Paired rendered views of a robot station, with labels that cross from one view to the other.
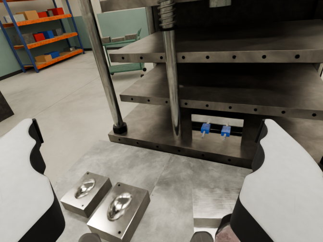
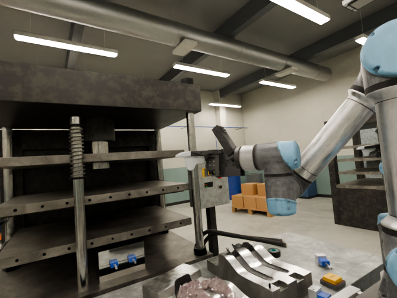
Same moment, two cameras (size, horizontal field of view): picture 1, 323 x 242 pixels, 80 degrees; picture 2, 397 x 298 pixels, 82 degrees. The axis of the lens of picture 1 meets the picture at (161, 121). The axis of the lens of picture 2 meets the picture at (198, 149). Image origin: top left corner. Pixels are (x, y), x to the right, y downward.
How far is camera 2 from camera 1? 0.75 m
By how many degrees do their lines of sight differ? 66
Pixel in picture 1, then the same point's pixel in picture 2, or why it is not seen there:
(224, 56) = (122, 194)
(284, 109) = (165, 224)
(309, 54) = (168, 187)
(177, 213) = not seen: outside the picture
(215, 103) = (119, 235)
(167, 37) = (79, 184)
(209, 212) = (165, 286)
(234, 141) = (140, 266)
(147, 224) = not seen: outside the picture
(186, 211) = not seen: outside the picture
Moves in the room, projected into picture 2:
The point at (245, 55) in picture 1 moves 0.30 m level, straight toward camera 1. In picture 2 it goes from (136, 192) to (153, 196)
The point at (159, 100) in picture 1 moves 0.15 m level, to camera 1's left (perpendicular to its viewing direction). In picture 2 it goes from (59, 249) to (28, 260)
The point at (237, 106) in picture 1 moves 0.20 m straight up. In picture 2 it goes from (136, 231) to (134, 200)
